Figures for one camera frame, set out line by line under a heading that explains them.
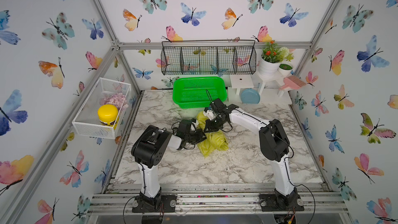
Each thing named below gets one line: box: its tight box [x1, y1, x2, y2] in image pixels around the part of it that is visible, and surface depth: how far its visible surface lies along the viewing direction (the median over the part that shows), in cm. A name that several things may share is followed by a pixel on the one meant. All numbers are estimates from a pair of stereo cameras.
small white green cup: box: [278, 63, 294, 77], surface depth 106 cm
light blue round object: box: [240, 88, 261, 104], surface depth 119 cm
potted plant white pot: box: [259, 39, 294, 77], surface depth 91 cm
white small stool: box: [229, 74, 254, 95], surface depth 109 cm
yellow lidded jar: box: [97, 103, 119, 126], surface depth 65 cm
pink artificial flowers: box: [103, 92, 130, 111], surface depth 70 cm
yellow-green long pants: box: [195, 111, 229, 158], surface depth 88 cm
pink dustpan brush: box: [278, 75, 307, 91], surface depth 106 cm
